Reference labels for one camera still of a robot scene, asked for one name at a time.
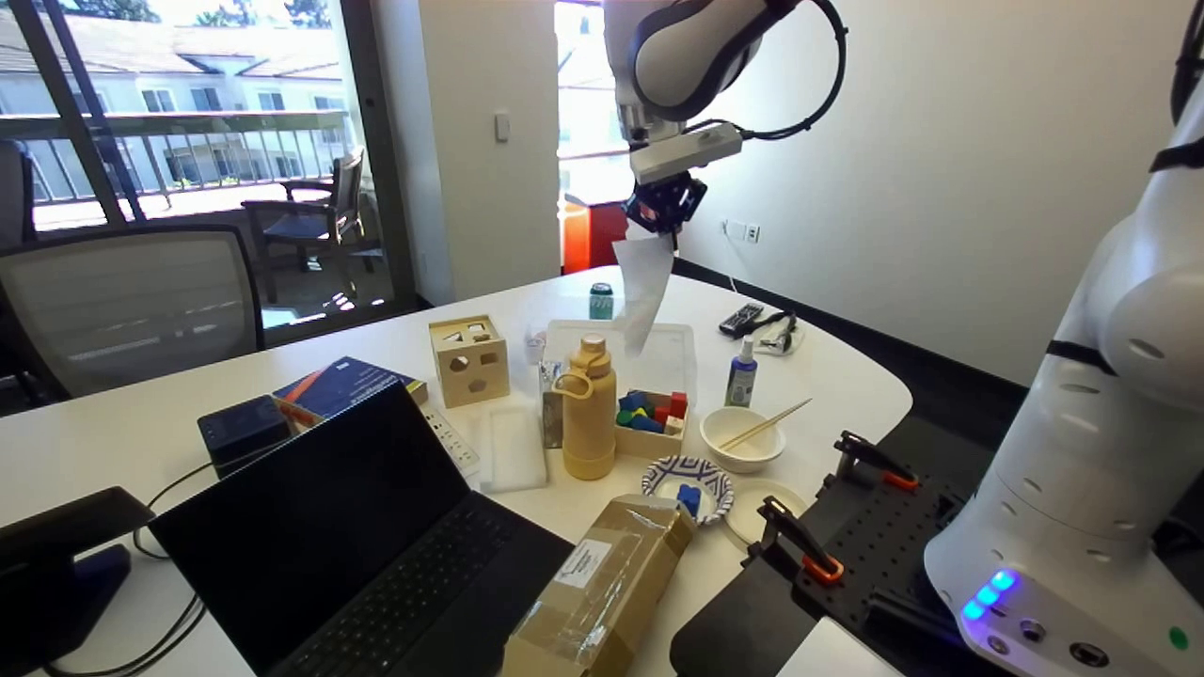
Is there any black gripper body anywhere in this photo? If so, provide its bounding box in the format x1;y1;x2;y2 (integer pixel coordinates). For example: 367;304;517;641
626;175;708;236

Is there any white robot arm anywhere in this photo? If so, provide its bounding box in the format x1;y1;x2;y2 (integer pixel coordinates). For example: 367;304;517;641
601;0;1204;677

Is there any red box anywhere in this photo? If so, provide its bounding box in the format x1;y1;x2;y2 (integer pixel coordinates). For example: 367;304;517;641
560;205;627;270

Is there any teal can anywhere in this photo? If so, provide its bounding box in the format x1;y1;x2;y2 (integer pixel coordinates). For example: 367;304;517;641
592;282;612;321

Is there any black phone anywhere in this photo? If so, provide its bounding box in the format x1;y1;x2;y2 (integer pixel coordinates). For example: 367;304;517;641
720;304;763;338

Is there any small spray bottle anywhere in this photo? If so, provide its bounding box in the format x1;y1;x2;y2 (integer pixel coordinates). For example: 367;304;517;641
725;344;757;407

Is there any yellow water bottle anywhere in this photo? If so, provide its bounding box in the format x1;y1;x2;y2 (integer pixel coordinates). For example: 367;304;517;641
556;338;616;483

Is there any wooden tray of blocks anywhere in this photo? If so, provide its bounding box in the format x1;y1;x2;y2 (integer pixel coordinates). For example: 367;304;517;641
616;393;688;454

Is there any wooden stick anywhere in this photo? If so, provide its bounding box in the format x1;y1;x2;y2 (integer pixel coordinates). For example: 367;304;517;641
725;400;812;443

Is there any wooden shape sorter cube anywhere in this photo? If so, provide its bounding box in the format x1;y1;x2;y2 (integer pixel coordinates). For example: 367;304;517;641
428;316;507;407

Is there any white bowl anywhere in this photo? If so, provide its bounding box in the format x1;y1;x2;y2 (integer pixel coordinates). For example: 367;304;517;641
699;407;788;474

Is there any blue patterned plate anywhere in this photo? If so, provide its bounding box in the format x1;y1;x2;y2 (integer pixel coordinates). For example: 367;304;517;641
639;454;734;526

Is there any black orange clamp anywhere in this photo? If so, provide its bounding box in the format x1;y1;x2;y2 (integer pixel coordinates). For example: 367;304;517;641
757;496;842;587
837;428;917;492

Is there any white round lid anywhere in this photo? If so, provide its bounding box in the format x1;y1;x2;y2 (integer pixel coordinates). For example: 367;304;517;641
725;487;807;547

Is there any blue book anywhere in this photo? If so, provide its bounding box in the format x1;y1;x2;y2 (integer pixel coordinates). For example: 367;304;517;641
276;358;427;427

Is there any black mounting board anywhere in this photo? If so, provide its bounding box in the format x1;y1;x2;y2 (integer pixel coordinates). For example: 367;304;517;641
671;418;1006;677

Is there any cardboard box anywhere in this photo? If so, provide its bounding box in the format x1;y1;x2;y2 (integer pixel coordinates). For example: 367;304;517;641
501;492;695;677

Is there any black laptop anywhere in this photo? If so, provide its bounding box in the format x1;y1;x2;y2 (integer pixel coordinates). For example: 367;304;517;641
152;385;571;677

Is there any black notebook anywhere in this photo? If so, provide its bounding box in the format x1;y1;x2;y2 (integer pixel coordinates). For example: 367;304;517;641
200;395;289;478

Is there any grey office chair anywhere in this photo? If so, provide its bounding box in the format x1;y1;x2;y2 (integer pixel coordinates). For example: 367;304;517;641
0;227;262;400

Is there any black monitor stand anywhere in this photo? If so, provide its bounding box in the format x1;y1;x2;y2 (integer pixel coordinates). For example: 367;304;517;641
0;487;152;677

